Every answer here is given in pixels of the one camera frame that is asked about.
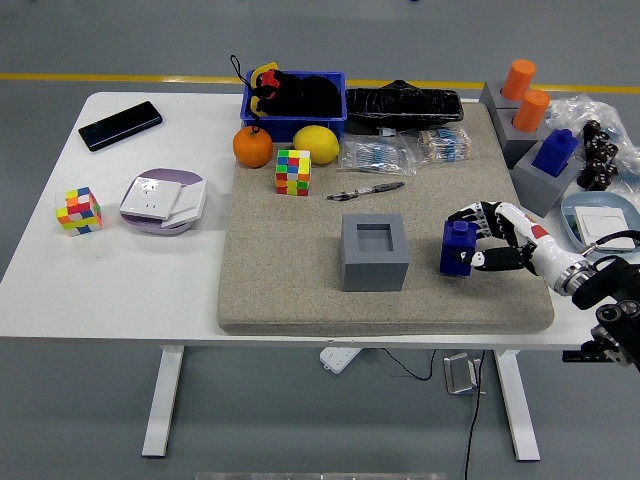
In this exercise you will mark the light blue plate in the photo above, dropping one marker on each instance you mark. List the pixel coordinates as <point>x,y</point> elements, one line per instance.
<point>570,210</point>

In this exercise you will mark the white wall socket panel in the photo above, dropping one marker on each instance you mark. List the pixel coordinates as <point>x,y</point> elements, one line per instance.
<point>150,197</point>

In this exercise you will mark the pile of black knobs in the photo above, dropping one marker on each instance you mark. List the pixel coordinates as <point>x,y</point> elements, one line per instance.
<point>600,155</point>

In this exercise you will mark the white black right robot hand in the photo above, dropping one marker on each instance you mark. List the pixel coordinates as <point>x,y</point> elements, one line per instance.
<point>542,247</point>

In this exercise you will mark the grey square seal holder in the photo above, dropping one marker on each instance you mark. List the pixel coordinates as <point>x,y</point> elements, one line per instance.
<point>537,192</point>
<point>375,272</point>

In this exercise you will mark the orange fruit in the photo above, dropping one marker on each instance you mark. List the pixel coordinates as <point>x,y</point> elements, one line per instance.
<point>252,147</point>

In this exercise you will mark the white table leg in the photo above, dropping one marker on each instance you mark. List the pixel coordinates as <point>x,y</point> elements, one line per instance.
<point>517,405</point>
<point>162,400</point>

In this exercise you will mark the white wall switch panel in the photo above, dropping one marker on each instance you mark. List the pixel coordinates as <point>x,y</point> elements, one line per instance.
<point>192,200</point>
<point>600,222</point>

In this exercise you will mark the grey round-hole seal holder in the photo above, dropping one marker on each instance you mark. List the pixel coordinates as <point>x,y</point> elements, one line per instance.
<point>515,145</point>
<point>492,97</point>

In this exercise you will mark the purple plate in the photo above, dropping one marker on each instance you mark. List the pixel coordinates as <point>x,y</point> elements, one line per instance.
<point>165,175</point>

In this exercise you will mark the aligned colourful puzzle cube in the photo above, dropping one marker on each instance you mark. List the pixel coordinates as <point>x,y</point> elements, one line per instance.
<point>293,172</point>

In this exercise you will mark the white left table leg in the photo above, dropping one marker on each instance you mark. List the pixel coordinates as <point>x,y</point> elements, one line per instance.
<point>162,400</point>

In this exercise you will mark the black smartphone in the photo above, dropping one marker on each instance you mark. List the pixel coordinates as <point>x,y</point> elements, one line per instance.
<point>120,126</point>

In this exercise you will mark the black cloth pouch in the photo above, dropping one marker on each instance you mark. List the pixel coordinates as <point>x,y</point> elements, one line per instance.
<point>310,97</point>

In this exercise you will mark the white power strip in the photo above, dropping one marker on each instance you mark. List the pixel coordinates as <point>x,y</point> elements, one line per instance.
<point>339,359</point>

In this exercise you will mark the orange cylinder seal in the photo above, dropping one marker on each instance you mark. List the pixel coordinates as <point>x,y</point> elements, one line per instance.
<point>531,111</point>
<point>519,80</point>

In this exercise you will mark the silver metal bracket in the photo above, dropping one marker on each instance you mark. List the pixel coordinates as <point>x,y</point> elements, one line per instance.
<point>460,375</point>

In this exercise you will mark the black table control panel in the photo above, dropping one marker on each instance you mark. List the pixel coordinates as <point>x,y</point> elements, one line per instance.
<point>572,356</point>

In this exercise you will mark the large clear resistor bag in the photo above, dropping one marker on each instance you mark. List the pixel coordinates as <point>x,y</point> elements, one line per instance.
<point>375,155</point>

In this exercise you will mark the yellow lemon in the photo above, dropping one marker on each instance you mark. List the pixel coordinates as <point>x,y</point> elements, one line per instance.
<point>316,145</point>

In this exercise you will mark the crumpled clear plastic bag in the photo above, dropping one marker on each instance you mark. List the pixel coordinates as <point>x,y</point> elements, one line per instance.
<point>580,107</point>

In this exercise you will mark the twisted colourful puzzle cube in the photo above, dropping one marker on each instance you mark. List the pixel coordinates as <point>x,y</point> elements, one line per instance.
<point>79,212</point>

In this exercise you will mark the blue plastic bin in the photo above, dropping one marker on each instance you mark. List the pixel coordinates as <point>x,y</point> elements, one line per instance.
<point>290,127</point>

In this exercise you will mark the small clear resistor bag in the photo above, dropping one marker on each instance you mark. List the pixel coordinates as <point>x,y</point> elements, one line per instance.
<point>445,145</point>

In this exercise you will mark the grey-brown mat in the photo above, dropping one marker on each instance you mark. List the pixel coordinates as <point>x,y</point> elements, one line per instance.
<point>300,280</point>

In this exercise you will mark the white right table leg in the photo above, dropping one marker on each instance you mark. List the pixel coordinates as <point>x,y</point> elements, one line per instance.
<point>517,405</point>

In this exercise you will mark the black wrapped rearview mirror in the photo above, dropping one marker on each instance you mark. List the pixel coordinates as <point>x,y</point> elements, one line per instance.
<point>405,107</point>

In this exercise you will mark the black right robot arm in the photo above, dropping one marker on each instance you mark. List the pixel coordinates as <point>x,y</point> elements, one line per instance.
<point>607,280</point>

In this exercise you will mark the blue square seal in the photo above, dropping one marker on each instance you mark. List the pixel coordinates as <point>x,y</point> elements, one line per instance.
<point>555,152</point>
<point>455,252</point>

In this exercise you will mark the black pen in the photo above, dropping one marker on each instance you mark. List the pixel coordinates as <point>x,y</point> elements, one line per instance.
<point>365,191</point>

